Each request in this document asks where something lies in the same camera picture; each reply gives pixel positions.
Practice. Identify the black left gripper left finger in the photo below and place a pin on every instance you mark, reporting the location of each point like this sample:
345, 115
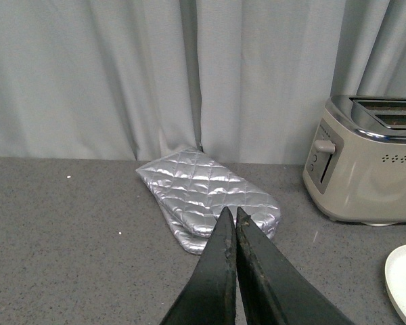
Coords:
209, 296

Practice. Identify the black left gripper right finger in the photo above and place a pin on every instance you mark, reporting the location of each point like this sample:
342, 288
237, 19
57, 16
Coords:
272, 290

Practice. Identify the cream two-slot toaster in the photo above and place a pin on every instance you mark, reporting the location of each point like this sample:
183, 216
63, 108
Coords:
356, 167

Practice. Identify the silver quilted oven mitt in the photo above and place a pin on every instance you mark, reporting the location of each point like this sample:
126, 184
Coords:
192, 189

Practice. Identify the white plate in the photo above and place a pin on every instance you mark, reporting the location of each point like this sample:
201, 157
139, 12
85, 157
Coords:
395, 279

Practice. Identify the grey pleated curtain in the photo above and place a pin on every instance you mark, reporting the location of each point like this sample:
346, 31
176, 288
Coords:
245, 81

